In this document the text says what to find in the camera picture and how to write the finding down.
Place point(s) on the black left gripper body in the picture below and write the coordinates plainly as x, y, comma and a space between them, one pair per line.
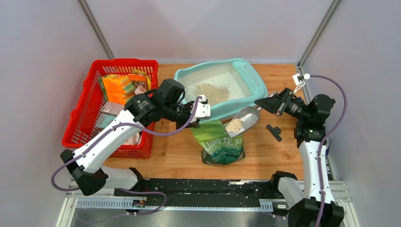
181, 115

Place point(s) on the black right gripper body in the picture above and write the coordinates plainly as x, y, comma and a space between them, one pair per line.
296, 109

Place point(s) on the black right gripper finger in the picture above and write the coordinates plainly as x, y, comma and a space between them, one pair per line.
272, 105
285, 96

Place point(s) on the green cat litter bag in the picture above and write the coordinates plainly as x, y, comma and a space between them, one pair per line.
218, 148

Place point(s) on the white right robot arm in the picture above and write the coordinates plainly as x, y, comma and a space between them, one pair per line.
314, 206

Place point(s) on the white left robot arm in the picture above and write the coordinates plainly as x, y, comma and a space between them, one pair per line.
158, 112

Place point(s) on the beige cat litter pile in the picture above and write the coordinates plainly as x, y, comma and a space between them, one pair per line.
214, 94

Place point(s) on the light blue litter box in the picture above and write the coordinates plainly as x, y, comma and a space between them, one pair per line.
239, 76

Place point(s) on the pink sponge box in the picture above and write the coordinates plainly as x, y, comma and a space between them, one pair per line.
111, 108

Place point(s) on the teal sponge box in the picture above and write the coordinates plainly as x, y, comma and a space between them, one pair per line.
104, 120

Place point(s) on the black bag clip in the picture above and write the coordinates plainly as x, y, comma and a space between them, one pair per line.
276, 131

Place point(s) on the orange sponge pack lower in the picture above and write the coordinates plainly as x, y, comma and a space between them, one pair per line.
119, 98

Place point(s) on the orange sponge pack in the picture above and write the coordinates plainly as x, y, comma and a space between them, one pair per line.
116, 83
119, 98

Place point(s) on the orange sponge pack upper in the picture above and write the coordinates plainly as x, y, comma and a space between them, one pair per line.
116, 83

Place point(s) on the red plastic basket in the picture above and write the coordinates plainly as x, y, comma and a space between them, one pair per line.
96, 107

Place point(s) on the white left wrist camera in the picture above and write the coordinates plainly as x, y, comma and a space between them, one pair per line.
201, 109

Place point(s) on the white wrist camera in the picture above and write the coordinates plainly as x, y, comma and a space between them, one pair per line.
201, 109
300, 79

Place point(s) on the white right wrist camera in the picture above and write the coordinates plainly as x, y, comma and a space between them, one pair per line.
300, 79

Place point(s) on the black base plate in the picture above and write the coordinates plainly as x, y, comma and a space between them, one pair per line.
206, 192

